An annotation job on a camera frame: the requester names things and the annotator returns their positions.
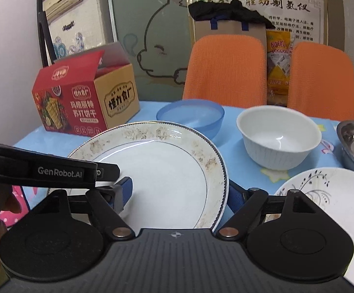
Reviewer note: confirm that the blue plastic bowl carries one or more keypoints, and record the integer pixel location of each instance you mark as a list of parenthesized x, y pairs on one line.
[(189, 113)]

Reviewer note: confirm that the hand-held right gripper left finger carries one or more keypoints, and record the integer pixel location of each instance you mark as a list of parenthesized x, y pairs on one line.
[(125, 189)]

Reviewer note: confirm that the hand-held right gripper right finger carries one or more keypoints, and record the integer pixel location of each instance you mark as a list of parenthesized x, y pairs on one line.
[(235, 196)]

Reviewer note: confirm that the orange chair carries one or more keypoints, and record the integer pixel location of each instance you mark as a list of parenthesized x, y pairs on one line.
[(322, 79), (226, 67)]

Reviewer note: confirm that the yellow plastic packet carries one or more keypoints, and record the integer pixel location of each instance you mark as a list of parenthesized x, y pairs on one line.
[(279, 67)]

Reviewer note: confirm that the wall poster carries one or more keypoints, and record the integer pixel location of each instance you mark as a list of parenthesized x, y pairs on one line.
[(296, 9)]

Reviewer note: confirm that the large gold floral rim plate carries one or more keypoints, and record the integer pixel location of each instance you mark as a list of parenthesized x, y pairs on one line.
[(171, 174)]

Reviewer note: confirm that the person's left hand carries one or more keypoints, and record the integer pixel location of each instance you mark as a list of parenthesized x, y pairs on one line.
[(10, 203)]

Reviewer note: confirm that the black cloth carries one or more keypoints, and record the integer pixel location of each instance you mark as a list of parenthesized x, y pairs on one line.
[(226, 9)]

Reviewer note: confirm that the red cardboard box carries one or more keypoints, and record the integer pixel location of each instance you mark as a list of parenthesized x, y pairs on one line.
[(73, 97)]

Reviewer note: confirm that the white plate black floral print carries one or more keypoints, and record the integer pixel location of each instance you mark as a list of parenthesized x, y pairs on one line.
[(343, 190)]

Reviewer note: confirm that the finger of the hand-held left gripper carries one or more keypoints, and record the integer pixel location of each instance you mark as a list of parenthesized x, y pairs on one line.
[(108, 172)]

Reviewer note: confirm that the cat outline window decal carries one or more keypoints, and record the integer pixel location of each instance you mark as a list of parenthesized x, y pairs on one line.
[(161, 36)]

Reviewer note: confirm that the white ribbed ceramic bowl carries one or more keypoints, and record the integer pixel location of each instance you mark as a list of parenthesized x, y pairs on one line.
[(279, 137)]

